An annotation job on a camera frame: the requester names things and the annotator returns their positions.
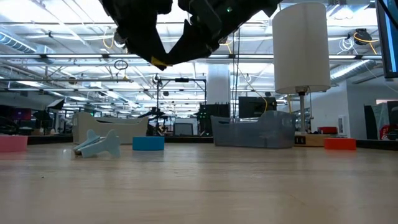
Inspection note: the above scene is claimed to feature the grey background screen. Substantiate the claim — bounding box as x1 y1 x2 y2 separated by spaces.
173 123 194 137

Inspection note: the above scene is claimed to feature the pink tape roll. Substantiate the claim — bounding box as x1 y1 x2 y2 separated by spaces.
0 135 29 153

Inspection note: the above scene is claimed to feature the red tape roll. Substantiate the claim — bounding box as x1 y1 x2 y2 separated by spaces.
323 138 357 151

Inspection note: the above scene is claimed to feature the black background monitor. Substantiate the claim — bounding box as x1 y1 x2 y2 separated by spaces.
238 95 277 119

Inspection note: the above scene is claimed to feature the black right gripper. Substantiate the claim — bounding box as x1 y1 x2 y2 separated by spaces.
167 0 238 66

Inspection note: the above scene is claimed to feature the black frame rail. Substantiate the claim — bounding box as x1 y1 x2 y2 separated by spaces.
27 134 215 146
356 139 398 152

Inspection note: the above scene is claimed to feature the grey cloth cover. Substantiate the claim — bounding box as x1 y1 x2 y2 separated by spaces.
373 103 389 127

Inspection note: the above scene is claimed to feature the yellow staple remover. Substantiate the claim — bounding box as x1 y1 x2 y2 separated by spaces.
150 55 174 68

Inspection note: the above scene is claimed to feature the red printed bag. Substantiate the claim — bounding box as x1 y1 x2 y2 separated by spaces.
379 124 394 141

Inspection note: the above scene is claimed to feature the red box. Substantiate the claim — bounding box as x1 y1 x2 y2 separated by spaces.
317 126 338 135

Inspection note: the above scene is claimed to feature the black background screen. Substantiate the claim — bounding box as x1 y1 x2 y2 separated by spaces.
387 101 398 125

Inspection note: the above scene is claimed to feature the black background rig frame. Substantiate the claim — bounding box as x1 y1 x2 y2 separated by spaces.
156 77 208 136

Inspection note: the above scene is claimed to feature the light blue staple remover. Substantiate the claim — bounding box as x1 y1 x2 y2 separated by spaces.
73 129 121 159

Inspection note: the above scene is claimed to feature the black background cabinet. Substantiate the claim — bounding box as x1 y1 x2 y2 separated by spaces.
198 103 231 134

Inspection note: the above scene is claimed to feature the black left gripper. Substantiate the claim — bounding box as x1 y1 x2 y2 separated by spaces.
99 0 174 71

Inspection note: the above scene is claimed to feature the light blue tape roll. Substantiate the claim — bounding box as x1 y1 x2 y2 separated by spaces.
132 136 165 152

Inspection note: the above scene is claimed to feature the white shade table lamp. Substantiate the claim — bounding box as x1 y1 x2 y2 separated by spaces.
272 2 332 147

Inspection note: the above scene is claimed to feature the black hanging cable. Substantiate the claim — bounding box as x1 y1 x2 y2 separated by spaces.
231 34 236 119
236 29 242 119

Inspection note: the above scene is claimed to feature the beige plastic bin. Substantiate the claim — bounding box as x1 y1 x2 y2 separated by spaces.
73 111 149 146

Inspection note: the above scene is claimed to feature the black upright panel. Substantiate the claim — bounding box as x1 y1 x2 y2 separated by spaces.
363 105 378 140

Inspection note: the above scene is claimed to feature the black ceiling cable reel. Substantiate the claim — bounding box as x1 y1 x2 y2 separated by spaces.
353 28 381 47
112 29 129 46

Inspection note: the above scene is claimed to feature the black studio softbox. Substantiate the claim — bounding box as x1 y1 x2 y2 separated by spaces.
46 98 66 111

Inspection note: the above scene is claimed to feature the grey ceiling duct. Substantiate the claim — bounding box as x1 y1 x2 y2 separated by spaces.
329 60 379 82

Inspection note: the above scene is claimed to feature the computer monitor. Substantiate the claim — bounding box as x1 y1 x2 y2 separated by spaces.
374 0 398 79

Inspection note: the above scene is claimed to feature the grey translucent plastic bin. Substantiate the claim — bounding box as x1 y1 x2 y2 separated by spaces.
210 110 297 149

